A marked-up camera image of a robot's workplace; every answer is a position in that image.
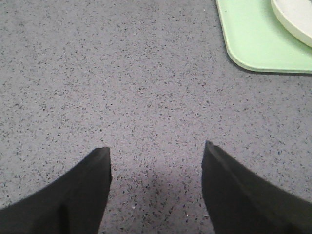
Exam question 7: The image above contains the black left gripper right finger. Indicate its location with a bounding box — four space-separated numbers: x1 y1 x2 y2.
201 141 312 234

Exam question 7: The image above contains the cream round plate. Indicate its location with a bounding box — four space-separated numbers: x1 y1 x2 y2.
271 0 312 47

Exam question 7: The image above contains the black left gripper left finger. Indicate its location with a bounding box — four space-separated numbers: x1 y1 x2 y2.
0 147 112 234

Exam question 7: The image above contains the light green plastic tray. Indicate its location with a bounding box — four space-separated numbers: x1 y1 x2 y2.
216 0 312 74

